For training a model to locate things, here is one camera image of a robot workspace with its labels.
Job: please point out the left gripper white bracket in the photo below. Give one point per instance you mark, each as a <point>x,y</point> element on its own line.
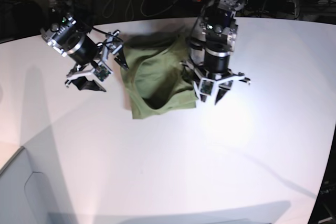
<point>211,87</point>

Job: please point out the green T-shirt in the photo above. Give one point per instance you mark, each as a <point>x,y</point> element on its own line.
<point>156,80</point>

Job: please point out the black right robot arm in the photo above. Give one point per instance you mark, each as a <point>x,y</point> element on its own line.
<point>72,34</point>

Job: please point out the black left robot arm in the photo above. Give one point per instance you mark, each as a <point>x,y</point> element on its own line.
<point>218,24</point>

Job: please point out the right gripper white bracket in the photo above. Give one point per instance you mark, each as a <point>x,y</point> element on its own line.
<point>91,61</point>

